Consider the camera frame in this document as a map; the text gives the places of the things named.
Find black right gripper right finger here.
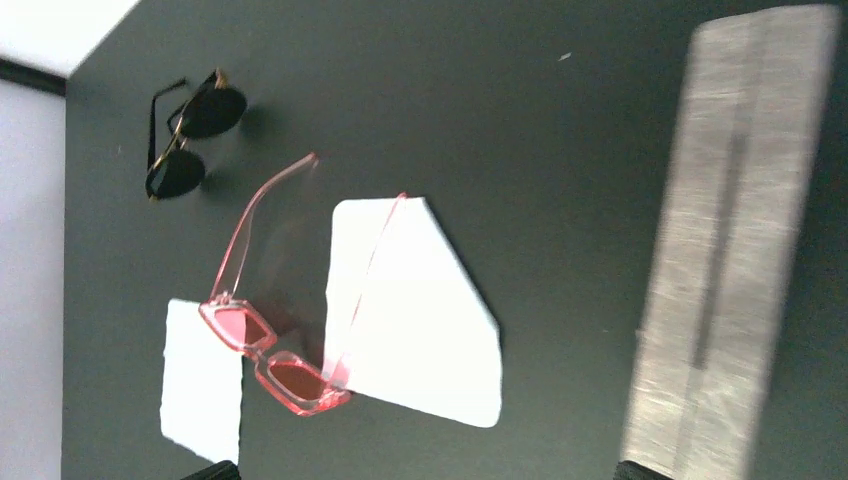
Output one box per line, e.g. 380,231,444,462
613,460,671,480

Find light blue cleaning cloth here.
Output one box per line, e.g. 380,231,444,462
159,299,243,464
322,196,503,428

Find pink transparent sunglasses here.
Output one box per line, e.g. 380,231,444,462
198,152,385,417

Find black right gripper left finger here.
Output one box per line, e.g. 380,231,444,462
181,460,240,480

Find grey felt glasses case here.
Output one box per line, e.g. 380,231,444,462
620,3,843,479

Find black round sunglasses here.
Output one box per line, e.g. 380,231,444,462
144,68,247,201

